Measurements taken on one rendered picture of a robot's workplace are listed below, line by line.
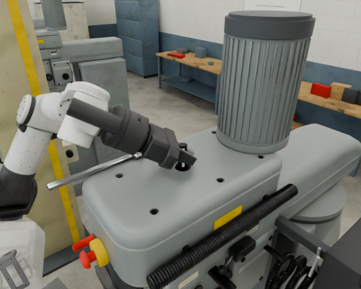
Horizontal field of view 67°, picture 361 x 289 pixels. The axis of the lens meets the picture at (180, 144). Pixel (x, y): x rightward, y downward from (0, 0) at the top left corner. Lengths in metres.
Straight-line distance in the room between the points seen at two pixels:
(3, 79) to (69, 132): 1.69
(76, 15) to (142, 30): 2.12
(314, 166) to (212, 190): 0.51
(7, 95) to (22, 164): 1.40
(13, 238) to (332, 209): 1.05
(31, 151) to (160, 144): 0.42
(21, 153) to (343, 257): 0.85
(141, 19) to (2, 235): 7.20
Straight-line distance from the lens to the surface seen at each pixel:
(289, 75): 0.68
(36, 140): 0.84
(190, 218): 0.55
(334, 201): 1.21
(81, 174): 0.66
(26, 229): 0.95
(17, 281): 0.85
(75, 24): 9.04
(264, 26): 0.63
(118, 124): 0.52
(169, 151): 0.56
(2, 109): 2.27
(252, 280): 1.06
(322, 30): 5.10
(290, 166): 0.96
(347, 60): 4.97
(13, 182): 0.91
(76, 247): 0.76
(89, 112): 0.51
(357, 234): 0.85
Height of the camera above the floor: 2.26
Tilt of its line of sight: 30 degrees down
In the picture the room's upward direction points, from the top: straight up
